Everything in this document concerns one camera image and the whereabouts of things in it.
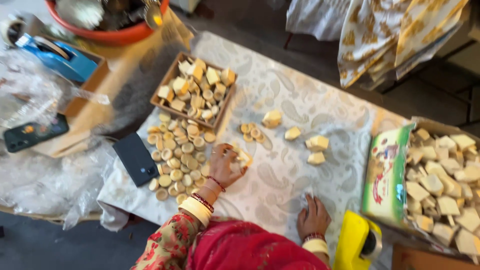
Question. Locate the person's left hand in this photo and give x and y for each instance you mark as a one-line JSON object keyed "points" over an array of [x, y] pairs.
{"points": [[221, 168]]}

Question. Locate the person's right hand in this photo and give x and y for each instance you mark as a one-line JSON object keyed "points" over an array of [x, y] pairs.
{"points": [[315, 221]]}

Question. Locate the person's right fingers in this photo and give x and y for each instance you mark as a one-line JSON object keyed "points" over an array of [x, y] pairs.
{"points": [[314, 205]]}

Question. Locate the person's left fingers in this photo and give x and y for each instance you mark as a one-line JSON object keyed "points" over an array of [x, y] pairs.
{"points": [[227, 152]]}

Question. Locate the pale square wooden block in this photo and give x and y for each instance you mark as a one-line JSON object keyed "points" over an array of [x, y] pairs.
{"points": [[244, 158]]}

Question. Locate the small cluster of wooden rings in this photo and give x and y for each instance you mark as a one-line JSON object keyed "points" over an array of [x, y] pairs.
{"points": [[252, 133]]}

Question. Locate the thin red bangle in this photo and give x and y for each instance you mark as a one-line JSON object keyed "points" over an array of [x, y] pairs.
{"points": [[217, 183]]}

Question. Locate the cream and red bangles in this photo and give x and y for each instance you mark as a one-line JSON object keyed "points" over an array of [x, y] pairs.
{"points": [[315, 243], [197, 209]]}

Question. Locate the white paisley table cloth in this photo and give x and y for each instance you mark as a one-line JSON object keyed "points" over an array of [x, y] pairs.
{"points": [[285, 176]]}

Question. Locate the pile of round wooden discs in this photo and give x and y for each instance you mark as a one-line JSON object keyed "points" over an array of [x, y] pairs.
{"points": [[178, 157]]}

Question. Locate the yellow tape dispenser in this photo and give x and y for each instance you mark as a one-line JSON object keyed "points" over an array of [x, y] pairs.
{"points": [[350, 243]]}

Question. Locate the wooden tray of wood pieces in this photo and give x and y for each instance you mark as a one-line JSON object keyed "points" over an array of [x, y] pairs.
{"points": [[195, 90]]}

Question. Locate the green printed carton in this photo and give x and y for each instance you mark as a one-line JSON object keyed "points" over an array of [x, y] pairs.
{"points": [[384, 176]]}

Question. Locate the red scarf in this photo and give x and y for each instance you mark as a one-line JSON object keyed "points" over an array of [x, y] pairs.
{"points": [[251, 249]]}

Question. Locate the black phone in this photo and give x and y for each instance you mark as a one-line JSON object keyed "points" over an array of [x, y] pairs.
{"points": [[137, 159]]}

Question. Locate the orange brown cardboard box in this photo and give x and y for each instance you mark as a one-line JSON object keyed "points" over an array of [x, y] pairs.
{"points": [[431, 259]]}

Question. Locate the tan cardboard sheet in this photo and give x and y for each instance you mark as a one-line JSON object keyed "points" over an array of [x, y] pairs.
{"points": [[112, 86]]}

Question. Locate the heap of square wooden blocks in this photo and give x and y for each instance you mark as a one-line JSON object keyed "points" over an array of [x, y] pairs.
{"points": [[446, 187]]}

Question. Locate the small brown cardboard box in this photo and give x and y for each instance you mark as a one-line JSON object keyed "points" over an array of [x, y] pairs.
{"points": [[92, 80]]}

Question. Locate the red tub of utensils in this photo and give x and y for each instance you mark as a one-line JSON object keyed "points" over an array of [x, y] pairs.
{"points": [[108, 22]]}

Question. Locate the white and gold patterned fabric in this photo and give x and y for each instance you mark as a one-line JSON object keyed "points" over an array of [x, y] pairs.
{"points": [[378, 33]]}

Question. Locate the blue tape dispenser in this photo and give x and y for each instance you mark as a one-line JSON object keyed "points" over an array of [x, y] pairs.
{"points": [[63, 60]]}

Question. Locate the heap of clear plastic wrap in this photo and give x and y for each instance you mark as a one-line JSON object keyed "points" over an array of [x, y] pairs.
{"points": [[41, 180]]}

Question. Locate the dark green phone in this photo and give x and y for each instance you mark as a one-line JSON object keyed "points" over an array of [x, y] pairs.
{"points": [[33, 133]]}

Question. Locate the roll of clear tape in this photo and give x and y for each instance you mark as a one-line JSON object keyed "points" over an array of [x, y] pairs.
{"points": [[9, 32]]}

